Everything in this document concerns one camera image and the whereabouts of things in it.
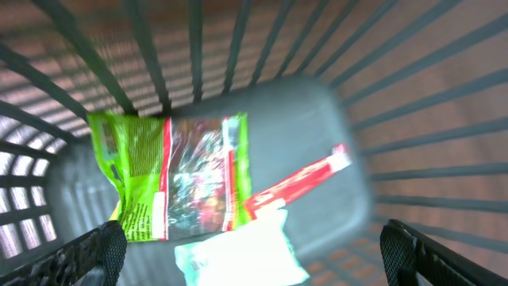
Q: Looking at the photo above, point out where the grey plastic shopping basket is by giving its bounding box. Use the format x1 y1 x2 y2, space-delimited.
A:
1 0 507 285

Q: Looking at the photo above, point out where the green candy bag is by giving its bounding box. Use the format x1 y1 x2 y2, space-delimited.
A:
88 113 252 242

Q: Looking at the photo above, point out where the teal white tissue pack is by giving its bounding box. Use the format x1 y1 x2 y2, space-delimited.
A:
175 209 310 286

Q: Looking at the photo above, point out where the red snack bar wrapper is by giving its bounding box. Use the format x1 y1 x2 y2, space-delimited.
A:
244 143 352 219

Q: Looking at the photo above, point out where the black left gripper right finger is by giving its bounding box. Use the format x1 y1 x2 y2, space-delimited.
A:
379 219 507 286

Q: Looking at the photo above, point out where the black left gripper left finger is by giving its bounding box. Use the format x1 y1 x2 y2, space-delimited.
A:
1 220 127 286

